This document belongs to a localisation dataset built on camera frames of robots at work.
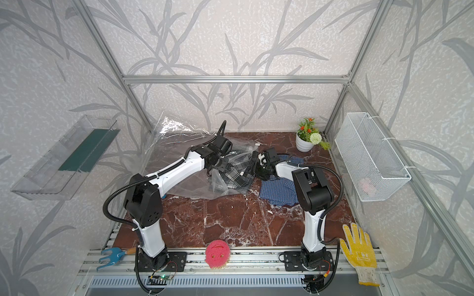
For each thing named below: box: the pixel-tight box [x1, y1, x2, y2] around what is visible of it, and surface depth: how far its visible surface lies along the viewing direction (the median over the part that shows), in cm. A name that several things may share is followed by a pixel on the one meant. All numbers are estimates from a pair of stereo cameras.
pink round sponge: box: [204, 239, 231, 269], surface depth 75 cm
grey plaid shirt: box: [220, 150, 258, 192], surface depth 101 cm
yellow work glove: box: [339, 222, 381, 287], surface depth 77 cm
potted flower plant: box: [295, 117, 331, 153], surface depth 104 cm
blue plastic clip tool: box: [96, 247, 126, 272], surface depth 76 cm
